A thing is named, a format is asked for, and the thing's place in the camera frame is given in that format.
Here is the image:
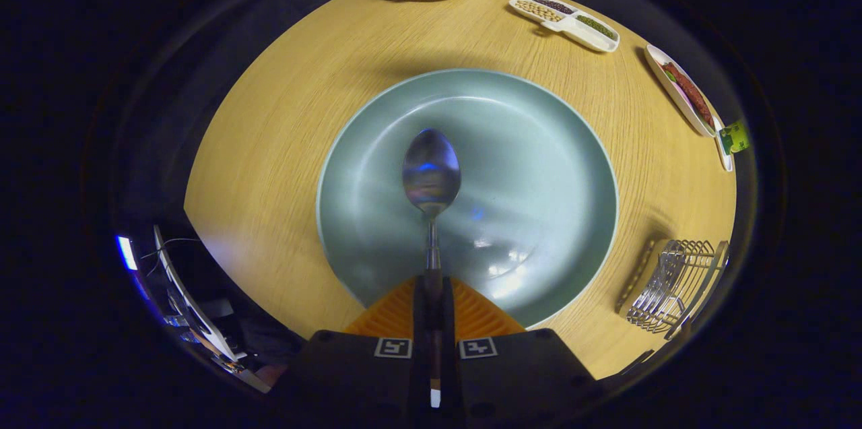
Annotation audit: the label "green label plastic bottle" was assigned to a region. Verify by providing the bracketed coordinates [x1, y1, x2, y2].
[718, 119, 750, 155]

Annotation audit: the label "small white dish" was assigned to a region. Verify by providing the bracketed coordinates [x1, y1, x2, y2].
[712, 116, 735, 172]

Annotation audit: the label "white divided dish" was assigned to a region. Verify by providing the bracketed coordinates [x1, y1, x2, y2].
[508, 0, 620, 53]

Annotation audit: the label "brown meat slices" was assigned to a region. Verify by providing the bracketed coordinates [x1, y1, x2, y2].
[661, 62, 715, 128]

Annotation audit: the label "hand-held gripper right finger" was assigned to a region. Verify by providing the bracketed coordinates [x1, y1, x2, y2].
[440, 277, 599, 424]

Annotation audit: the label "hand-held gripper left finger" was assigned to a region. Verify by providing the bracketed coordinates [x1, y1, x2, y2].
[286, 277, 428, 424]

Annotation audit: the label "pile of green beans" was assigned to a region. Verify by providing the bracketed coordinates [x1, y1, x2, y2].
[576, 14, 617, 39]

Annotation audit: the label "metal spoon dark handle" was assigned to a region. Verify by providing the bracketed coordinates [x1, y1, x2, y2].
[402, 127, 463, 409]

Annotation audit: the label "white food plate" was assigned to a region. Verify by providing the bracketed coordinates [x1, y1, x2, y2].
[644, 44, 718, 138]

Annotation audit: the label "thin white cable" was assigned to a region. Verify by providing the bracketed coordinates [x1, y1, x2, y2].
[141, 238, 203, 261]

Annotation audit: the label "metal wire cutlery rack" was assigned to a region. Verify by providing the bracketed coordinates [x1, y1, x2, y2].
[616, 238, 731, 341]

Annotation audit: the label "pile of yellow soybeans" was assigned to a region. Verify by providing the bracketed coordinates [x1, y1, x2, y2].
[515, 0, 565, 22]

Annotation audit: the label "pale green plate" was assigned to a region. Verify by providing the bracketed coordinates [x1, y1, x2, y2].
[316, 68, 619, 330]

